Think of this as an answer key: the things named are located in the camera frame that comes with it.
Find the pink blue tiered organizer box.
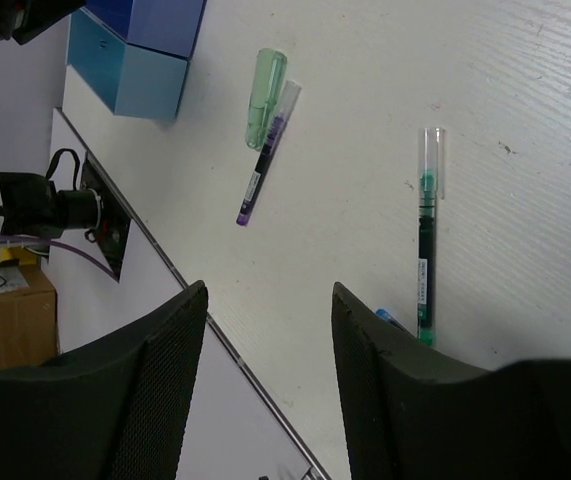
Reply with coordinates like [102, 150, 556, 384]
[67, 0, 206, 122]

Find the blue gel pen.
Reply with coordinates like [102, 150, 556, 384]
[375, 309, 408, 333]

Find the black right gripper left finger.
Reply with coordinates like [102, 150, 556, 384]
[0, 281, 208, 479]

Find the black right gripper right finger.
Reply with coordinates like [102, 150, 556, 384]
[331, 284, 571, 479]

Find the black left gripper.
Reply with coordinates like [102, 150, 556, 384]
[0, 0, 85, 45]

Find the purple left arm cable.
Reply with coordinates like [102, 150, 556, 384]
[0, 230, 116, 277]

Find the green gel pen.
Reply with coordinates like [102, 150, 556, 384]
[417, 127, 445, 346]

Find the brown cardboard box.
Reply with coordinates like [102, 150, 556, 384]
[0, 265, 59, 370]

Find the purple gel pen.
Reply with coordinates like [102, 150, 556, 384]
[236, 80, 302, 226]

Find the green translucent eraser case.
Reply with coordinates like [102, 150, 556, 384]
[245, 48, 287, 151]

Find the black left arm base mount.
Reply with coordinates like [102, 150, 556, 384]
[0, 148, 132, 280]

